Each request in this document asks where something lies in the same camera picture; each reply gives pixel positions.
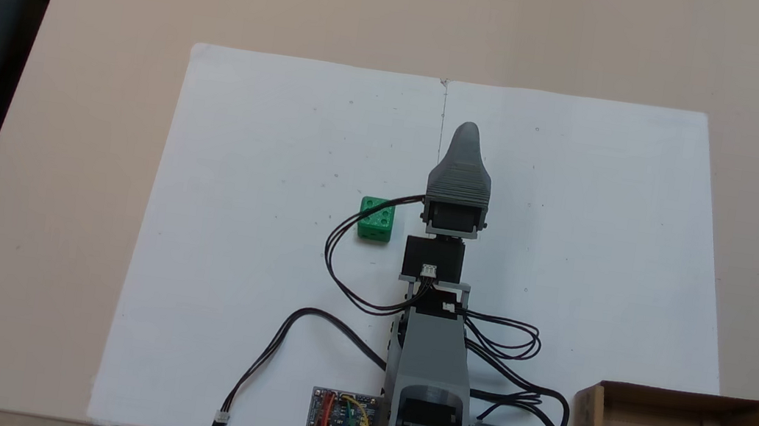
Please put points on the green dice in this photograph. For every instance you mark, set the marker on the green dice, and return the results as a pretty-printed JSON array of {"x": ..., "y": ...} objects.
[{"x": 375, "y": 221}]

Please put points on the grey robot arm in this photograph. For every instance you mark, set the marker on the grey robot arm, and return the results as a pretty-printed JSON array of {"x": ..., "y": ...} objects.
[{"x": 434, "y": 354}]

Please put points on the white paper sheet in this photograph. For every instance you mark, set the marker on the white paper sheet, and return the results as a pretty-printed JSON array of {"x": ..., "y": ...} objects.
[
  {"x": 603, "y": 259},
  {"x": 237, "y": 223}
]

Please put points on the circuit board with red LED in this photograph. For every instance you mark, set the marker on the circuit board with red LED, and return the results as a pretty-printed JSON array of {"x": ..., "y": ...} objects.
[{"x": 339, "y": 423}]

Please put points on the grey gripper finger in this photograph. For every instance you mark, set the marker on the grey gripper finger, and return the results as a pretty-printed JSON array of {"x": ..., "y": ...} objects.
[{"x": 461, "y": 172}]

